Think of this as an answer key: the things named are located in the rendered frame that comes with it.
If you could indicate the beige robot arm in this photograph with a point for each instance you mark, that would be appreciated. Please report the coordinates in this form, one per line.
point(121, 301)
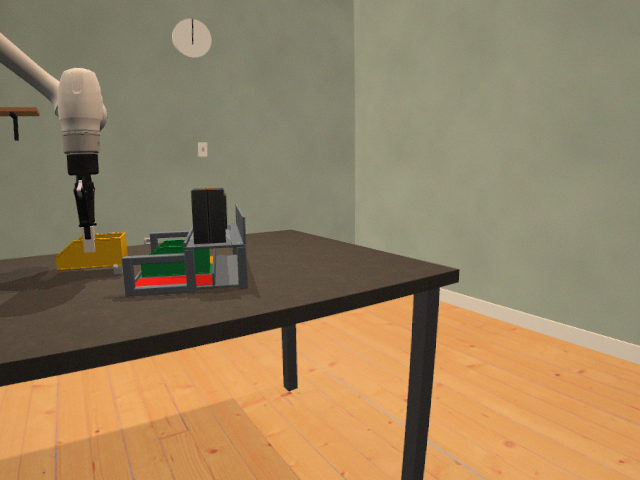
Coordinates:
point(79, 107)

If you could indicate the yellow bin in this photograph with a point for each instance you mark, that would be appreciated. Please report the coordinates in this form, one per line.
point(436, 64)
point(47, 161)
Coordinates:
point(109, 251)

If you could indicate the green bin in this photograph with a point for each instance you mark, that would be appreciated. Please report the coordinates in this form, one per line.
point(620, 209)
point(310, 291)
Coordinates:
point(202, 261)

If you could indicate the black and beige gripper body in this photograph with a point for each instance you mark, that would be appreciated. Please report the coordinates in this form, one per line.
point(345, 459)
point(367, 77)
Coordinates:
point(82, 165)

